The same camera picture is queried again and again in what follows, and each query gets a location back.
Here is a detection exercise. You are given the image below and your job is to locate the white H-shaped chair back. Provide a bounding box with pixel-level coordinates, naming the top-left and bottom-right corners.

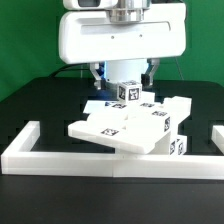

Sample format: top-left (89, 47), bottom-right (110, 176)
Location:
top-left (68, 103), bottom-right (172, 154)

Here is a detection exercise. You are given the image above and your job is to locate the black cable bundle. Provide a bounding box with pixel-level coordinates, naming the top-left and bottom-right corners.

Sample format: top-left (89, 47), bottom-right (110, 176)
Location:
top-left (49, 63), bottom-right (91, 78)

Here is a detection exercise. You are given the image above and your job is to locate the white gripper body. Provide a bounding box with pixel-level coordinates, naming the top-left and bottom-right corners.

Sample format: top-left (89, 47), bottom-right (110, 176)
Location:
top-left (59, 3), bottom-right (186, 64)

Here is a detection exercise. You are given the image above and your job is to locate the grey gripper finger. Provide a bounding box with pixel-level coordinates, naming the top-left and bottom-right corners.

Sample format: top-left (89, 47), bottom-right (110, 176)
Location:
top-left (141, 58), bottom-right (160, 87)
top-left (89, 63), bottom-right (102, 90)

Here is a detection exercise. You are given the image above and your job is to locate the white tag base sheet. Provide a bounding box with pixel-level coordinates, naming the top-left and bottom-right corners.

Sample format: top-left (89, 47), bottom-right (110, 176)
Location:
top-left (83, 91), bottom-right (155, 114)

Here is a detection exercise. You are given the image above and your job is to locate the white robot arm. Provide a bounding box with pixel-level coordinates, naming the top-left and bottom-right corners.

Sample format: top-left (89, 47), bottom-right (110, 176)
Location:
top-left (59, 0), bottom-right (187, 86)

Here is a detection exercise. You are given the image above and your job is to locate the white tagged cube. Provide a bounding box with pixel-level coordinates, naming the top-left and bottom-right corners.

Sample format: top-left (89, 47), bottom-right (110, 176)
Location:
top-left (117, 80), bottom-right (142, 103)

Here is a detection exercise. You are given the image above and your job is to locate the white U-shaped fence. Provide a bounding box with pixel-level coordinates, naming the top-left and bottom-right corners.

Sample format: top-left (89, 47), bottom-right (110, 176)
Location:
top-left (1, 121), bottom-right (224, 180)

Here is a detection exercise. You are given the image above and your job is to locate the white block right edge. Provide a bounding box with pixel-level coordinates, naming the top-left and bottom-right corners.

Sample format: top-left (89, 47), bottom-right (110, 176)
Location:
top-left (211, 125), bottom-right (224, 154)

